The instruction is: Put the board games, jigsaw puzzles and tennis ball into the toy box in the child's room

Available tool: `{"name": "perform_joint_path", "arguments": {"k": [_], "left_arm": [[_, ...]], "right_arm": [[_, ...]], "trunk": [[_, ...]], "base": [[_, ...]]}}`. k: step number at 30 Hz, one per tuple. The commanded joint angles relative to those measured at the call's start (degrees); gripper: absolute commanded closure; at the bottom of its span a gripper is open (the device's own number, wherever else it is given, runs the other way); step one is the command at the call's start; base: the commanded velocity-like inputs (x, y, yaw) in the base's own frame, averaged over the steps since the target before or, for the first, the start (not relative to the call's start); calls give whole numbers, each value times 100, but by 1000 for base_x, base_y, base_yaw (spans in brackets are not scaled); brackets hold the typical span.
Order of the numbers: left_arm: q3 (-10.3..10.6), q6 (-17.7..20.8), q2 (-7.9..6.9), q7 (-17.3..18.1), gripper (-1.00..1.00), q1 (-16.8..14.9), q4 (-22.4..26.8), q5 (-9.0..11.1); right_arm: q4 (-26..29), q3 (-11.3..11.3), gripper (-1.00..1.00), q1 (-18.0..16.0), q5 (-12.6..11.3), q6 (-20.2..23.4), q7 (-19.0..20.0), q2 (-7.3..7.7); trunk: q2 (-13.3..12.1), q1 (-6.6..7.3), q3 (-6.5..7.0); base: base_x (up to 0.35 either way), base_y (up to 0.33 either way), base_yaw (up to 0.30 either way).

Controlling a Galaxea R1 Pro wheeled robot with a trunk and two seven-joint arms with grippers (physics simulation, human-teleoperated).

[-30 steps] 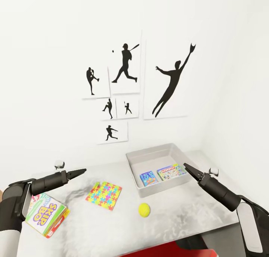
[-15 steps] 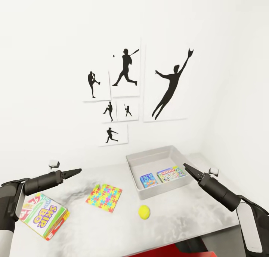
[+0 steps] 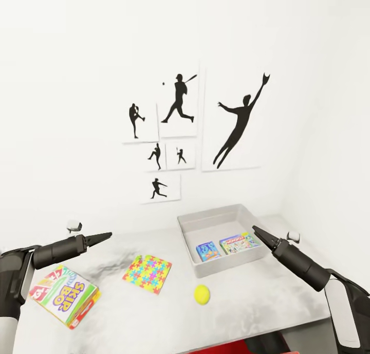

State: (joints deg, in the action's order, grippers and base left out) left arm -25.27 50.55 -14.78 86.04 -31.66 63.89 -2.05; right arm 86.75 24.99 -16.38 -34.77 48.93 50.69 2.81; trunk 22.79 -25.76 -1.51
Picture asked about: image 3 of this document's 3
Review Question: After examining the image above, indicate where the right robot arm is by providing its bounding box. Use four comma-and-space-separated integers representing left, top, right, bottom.
253, 226, 370, 354

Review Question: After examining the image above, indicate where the jigsaw puzzle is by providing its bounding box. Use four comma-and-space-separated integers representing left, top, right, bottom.
122, 254, 172, 295

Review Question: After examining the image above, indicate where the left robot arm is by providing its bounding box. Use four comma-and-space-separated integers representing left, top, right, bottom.
0, 220, 113, 354

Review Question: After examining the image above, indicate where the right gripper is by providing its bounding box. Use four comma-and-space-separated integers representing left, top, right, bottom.
253, 226, 314, 278

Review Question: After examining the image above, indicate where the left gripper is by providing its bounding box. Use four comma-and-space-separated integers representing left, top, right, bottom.
51, 232, 113, 264

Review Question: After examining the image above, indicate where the board game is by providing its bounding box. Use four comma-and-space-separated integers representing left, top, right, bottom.
196, 241, 221, 262
28, 264, 101, 330
219, 232, 259, 255

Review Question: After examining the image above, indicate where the tennis ball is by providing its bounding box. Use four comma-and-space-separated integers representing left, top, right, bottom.
194, 284, 210, 305

